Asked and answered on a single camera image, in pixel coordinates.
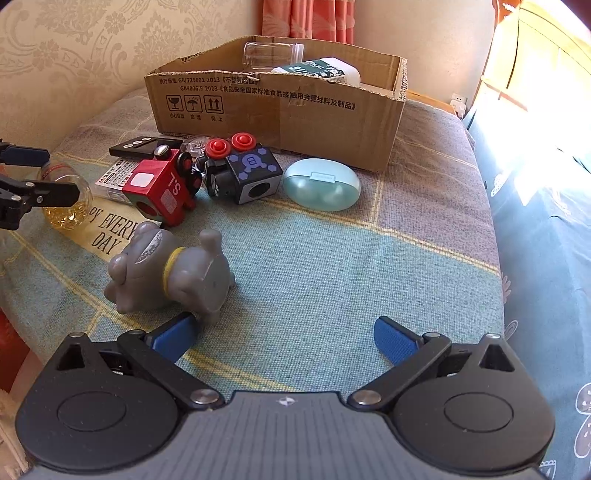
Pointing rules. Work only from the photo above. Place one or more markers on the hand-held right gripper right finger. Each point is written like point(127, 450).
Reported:
point(392, 340)

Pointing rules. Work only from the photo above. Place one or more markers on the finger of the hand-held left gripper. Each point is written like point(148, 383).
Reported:
point(57, 194)
point(28, 155)

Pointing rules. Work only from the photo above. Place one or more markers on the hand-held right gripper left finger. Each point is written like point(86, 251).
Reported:
point(178, 336)

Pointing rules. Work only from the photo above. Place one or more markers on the clear bottle of yellow capsules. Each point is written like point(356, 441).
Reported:
point(69, 214)

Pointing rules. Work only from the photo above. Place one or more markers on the small white printed box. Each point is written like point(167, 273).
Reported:
point(111, 182)

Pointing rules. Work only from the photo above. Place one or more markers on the red block toy robot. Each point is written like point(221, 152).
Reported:
point(157, 184)

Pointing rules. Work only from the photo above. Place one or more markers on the clear correction tape dispenser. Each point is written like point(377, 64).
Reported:
point(196, 144)

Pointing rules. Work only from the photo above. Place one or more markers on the mint green oval case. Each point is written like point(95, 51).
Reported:
point(321, 184)

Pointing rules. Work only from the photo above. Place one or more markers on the black cube toy red knobs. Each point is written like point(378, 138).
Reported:
point(249, 171)

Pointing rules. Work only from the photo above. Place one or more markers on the cardboard box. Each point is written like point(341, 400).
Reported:
point(300, 129)

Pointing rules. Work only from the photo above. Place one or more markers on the black digital timer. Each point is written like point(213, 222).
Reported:
point(138, 146)

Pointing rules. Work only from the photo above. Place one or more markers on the plaid blanket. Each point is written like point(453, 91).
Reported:
point(323, 258)

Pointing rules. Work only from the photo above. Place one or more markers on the orange cloth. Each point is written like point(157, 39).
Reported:
point(11, 337)

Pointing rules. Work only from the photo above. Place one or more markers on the blue printed bed sheet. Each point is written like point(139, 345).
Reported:
point(535, 240)

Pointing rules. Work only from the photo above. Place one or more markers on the small white object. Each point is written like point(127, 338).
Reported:
point(458, 104)

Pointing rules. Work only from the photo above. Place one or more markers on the empty clear plastic jar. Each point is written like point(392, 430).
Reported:
point(270, 56)

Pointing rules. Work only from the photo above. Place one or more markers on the white bottle green label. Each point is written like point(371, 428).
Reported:
point(318, 70)

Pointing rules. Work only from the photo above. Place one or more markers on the pink patterned curtain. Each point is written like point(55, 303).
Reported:
point(318, 18)

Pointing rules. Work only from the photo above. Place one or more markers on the wooden headboard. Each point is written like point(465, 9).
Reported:
point(545, 55)

